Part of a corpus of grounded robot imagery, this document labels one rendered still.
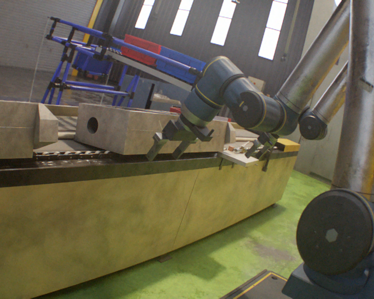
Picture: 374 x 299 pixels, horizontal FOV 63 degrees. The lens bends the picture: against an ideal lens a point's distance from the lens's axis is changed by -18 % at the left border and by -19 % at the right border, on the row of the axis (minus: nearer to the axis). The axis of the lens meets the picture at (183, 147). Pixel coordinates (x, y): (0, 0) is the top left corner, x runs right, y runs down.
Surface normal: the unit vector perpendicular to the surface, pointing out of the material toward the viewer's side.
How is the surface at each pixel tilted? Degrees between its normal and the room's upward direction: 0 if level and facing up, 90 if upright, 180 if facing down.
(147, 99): 90
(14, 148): 80
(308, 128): 90
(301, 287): 90
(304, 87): 102
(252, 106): 90
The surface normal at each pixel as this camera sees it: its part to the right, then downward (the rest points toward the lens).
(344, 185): -0.84, -0.11
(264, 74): -0.53, 0.01
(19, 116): 0.83, 0.19
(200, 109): -0.24, 0.38
